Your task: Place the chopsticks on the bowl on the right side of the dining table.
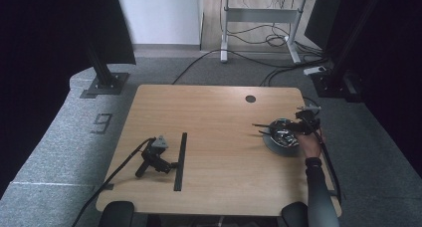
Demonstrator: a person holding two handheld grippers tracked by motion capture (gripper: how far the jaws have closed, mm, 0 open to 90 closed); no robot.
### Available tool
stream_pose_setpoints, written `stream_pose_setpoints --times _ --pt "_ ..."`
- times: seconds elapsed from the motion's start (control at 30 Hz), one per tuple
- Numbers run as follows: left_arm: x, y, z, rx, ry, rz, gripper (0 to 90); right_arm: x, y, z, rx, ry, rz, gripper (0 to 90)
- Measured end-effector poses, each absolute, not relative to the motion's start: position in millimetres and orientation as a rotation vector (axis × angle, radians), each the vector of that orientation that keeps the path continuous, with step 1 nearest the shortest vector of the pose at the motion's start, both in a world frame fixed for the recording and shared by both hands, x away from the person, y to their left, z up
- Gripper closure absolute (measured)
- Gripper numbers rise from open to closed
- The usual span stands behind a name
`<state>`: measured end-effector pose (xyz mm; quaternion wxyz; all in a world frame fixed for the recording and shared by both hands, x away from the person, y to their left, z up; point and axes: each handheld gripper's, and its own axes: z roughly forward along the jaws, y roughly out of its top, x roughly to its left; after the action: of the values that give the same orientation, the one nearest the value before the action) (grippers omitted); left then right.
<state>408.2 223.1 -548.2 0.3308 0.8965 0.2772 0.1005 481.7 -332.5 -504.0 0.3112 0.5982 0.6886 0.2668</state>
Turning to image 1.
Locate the round black table grommet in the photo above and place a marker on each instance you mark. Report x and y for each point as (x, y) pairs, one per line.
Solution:
(250, 99)

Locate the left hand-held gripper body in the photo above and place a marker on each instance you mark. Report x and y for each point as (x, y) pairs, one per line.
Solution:
(154, 155)

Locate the shiny metal bowl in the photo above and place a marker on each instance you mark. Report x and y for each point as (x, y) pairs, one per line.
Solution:
(282, 139)

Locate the dark curtain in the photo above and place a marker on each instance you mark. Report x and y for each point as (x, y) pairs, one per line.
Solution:
(391, 71)
(40, 54)

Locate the black bar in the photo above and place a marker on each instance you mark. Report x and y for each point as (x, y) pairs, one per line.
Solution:
(180, 160)

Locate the person's right hand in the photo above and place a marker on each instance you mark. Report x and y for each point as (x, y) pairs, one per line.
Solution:
(312, 145)

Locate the white desk with metal legs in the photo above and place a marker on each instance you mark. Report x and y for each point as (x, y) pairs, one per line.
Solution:
(262, 15)

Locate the white power strip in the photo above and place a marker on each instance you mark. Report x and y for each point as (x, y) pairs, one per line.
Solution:
(314, 70)

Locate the black metal stand with base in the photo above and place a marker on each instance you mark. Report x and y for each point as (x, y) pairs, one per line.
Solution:
(335, 84)
(106, 84)

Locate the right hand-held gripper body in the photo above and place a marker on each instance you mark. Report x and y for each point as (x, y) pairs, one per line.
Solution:
(308, 120)

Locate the black chair armrest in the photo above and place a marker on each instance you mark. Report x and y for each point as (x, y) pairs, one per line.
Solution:
(293, 217)
(116, 215)

